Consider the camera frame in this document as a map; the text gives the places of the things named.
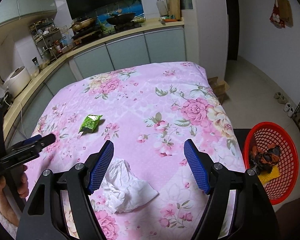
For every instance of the white rice cooker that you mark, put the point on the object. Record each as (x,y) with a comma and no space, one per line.
(17,81)

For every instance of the brass pot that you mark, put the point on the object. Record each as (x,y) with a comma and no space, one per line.
(78,26)

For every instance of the metal spice rack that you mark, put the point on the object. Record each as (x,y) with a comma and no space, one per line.
(47,38)

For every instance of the kitchen counter cabinets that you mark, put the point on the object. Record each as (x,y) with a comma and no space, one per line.
(151,42)

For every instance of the white tissue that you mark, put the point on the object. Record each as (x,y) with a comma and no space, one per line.
(122,190)

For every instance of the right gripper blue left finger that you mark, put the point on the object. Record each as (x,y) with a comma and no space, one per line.
(97,165)

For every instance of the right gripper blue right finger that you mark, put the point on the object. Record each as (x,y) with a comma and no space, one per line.
(199,164)

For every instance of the pink floral tablecloth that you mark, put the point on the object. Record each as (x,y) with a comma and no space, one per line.
(149,111)

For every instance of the cardboard box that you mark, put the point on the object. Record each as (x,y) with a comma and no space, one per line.
(219,87)

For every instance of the left hand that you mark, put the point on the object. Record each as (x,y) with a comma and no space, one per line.
(6,209)

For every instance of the red plastic mesh basket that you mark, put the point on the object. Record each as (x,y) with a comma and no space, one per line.
(262,135)

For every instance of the green snack wrapper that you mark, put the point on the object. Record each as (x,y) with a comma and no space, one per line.
(90,123)

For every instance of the orange plastic bag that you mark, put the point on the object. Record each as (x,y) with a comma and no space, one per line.
(263,161)

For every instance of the black wok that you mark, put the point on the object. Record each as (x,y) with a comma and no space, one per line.
(120,19)

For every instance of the white plastic jug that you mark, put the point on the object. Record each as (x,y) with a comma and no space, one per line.
(162,8)

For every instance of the brown paper bag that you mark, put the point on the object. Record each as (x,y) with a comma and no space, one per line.
(285,12)

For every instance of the wooden cutting board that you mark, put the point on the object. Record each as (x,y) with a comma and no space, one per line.
(174,9)

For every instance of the red hanging bag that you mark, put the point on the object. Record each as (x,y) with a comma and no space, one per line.
(275,16)

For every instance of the beige slippers pair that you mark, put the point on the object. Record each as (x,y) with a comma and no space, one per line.
(280,98)

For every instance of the white shoes pair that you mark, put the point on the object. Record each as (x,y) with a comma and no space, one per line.
(289,109)

